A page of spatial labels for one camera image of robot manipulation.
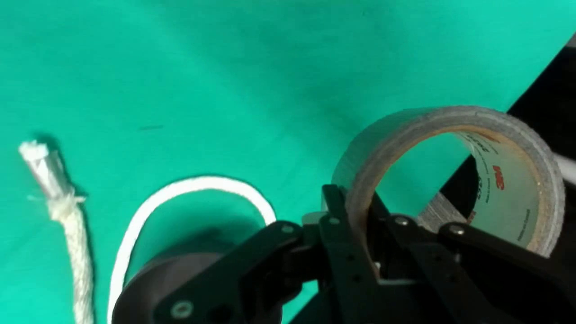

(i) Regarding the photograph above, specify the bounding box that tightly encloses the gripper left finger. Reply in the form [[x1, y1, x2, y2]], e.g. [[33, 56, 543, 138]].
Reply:
[[153, 184, 384, 324]]

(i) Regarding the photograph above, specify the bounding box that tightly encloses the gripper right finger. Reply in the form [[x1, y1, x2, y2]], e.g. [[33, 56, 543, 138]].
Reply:
[[366, 193, 576, 324]]

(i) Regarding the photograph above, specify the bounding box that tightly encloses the gray duct tape roll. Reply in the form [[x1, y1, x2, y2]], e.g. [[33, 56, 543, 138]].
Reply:
[[332, 106, 566, 259]]

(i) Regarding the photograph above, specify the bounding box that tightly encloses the green tablecloth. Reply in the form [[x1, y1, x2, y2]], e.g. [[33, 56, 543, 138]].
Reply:
[[0, 0, 576, 324]]

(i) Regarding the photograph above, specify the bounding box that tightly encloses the thin white cord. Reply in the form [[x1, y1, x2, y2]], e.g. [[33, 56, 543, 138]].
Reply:
[[107, 175, 277, 324]]

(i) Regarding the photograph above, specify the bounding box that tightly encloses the white braided rope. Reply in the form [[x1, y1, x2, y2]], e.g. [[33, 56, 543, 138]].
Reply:
[[18, 139, 96, 324]]

